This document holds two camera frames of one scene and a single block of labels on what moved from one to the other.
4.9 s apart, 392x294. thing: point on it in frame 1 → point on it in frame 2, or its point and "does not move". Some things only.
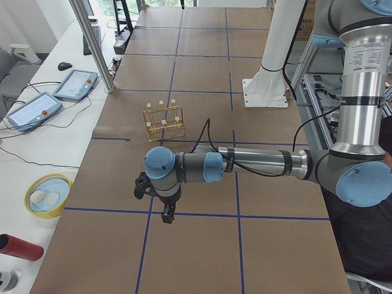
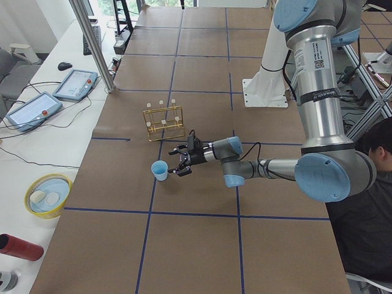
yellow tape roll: [46, 195] does not move
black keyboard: [87, 51] does not move
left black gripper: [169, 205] → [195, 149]
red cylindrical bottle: [13, 246] does not move
